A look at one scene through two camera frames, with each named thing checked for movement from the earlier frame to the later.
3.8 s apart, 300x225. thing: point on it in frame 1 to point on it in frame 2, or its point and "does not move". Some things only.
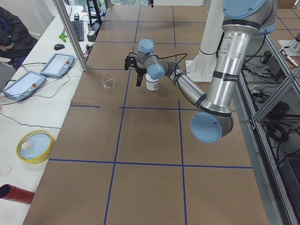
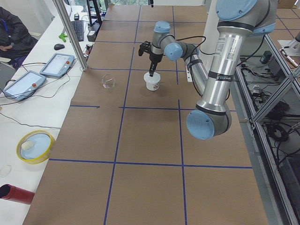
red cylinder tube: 8,191 does not move
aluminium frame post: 62,7 does not move
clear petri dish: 5,170 does not move
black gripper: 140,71 to 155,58
